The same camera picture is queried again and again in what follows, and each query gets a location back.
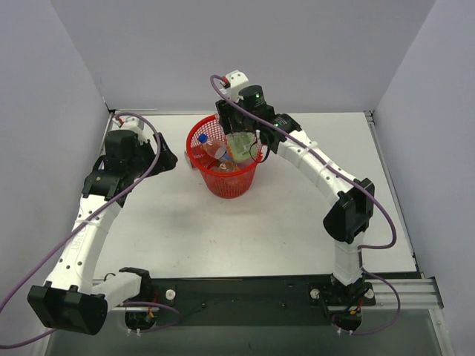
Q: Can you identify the green tea bottle white label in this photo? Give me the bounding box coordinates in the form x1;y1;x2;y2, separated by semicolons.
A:
226;132;258;163

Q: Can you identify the tall clear blue-cap bottle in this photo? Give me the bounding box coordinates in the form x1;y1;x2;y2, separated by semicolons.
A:
197;133;228;162

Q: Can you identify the small orange juice bottle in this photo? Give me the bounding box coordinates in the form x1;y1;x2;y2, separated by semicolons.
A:
211;160;240;174

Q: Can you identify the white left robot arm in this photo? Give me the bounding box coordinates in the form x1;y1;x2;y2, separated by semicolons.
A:
27;129;177;335

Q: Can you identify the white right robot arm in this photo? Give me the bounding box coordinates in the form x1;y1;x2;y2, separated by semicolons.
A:
215;85;375;290

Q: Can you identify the red mesh plastic bin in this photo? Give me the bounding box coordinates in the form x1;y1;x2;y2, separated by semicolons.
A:
186;115;264;199

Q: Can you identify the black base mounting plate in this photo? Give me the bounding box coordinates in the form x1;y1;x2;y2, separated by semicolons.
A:
107;274;378;329

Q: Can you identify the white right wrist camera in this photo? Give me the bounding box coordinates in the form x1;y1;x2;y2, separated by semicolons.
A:
220;70;249;103

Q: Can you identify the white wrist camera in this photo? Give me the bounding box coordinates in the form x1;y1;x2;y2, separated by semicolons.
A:
112;115;145;132
220;70;249;103

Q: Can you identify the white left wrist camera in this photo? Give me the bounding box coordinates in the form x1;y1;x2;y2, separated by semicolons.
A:
112;115;145;132

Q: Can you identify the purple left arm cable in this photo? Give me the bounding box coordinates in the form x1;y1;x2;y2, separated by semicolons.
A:
0;111;183;349

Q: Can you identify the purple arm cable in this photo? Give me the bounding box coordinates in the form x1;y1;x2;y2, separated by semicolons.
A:
0;111;183;349
209;73;402;337

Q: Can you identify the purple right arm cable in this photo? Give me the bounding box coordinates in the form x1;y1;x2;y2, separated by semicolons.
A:
209;73;402;337

